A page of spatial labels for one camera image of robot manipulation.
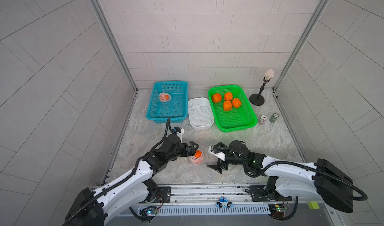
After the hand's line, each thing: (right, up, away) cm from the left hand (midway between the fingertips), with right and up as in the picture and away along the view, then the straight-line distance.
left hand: (195, 145), depth 79 cm
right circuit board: (+38, -27, -11) cm, 48 cm away
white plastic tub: (+6, +24, +27) cm, 36 cm away
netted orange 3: (+22, +21, +23) cm, 38 cm away
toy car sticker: (+14, -23, -11) cm, 29 cm away
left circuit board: (-20, -24, -14) cm, 34 cm away
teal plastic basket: (-14, +18, +25) cm, 34 cm away
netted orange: (+15, +26, +26) cm, 40 cm away
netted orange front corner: (+28, +23, +23) cm, 43 cm away
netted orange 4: (+2, -6, -3) cm, 7 cm away
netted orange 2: (+23, +27, +26) cm, 44 cm away
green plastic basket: (+25, +18, +24) cm, 39 cm away
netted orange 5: (-23, +27, +25) cm, 43 cm away
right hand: (+8, -6, -2) cm, 10 cm away
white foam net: (+3, +15, +20) cm, 25 cm away
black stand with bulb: (+45, +25, +31) cm, 60 cm away
